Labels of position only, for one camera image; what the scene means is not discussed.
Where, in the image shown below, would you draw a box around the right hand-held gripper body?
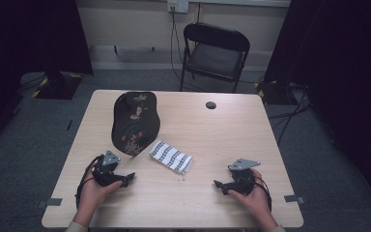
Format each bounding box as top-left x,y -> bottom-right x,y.
227,158 -> 261,196

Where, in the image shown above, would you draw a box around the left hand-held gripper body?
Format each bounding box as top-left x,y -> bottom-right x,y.
91,150 -> 128,189

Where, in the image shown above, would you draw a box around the white black-striped cloth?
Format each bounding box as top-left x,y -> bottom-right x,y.
149,140 -> 194,177

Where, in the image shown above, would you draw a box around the black floral mirror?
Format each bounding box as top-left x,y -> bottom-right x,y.
110,91 -> 161,158

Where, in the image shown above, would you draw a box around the person's right hand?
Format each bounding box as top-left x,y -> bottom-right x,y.
228,169 -> 278,231

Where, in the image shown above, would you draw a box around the person's left hand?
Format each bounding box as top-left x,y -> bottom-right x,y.
76,170 -> 124,226

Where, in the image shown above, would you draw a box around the grey tape piece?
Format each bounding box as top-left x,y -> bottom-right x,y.
283,194 -> 305,205
37,197 -> 63,209

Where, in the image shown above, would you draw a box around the black stand base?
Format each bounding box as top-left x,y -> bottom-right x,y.
256,79 -> 300,106
33,71 -> 84,101

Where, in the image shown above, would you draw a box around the black folding chair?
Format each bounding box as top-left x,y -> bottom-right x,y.
179,22 -> 251,94

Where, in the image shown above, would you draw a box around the black curtain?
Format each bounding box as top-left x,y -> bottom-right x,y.
0,0 -> 94,151
264,0 -> 371,216

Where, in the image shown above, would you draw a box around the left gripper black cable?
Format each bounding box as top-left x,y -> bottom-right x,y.
74,154 -> 105,211

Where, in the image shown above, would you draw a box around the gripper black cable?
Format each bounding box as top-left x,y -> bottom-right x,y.
74,154 -> 105,211
254,175 -> 273,213

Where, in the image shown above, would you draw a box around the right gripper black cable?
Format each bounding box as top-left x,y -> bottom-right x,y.
254,175 -> 273,213

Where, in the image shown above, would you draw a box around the black floor cables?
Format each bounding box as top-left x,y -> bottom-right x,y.
267,83 -> 314,147

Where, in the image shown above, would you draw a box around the black power cable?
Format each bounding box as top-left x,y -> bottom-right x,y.
169,11 -> 188,82

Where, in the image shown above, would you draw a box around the white wall socket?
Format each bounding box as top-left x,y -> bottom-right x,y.
166,0 -> 190,15

